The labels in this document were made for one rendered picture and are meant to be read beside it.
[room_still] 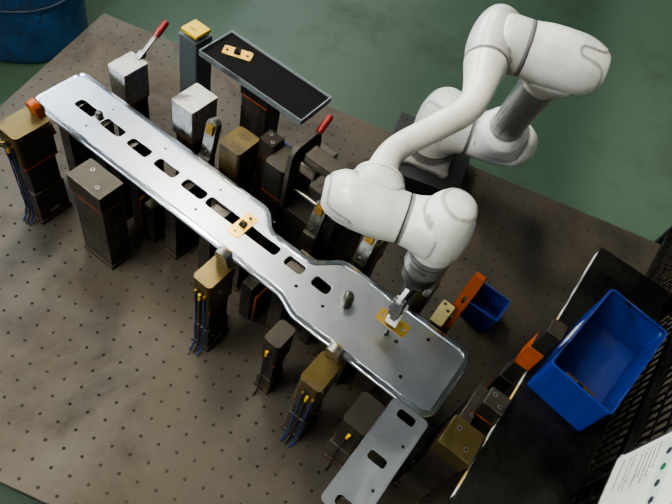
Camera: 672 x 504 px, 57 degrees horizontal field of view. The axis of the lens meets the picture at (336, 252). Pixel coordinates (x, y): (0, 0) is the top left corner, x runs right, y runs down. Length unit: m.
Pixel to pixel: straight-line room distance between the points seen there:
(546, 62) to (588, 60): 0.09
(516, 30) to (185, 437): 1.26
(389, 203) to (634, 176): 2.96
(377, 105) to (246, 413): 2.27
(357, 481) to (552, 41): 1.05
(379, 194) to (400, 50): 2.93
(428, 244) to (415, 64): 2.88
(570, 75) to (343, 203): 0.65
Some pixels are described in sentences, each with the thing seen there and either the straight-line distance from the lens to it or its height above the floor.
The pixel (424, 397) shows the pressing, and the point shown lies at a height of 1.00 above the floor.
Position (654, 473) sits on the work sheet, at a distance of 1.28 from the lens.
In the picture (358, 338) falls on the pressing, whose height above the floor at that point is 1.00.
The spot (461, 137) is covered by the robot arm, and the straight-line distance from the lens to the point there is 2.06.
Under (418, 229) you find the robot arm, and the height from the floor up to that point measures 1.46.
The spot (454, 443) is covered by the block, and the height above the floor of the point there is 1.06.
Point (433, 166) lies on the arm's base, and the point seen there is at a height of 0.82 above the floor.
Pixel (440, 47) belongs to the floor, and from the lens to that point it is 4.16.
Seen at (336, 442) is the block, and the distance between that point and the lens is 1.60.
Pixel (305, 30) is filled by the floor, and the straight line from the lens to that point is 3.97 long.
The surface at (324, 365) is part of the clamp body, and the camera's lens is 1.41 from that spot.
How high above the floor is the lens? 2.31
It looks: 54 degrees down
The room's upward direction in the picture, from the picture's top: 19 degrees clockwise
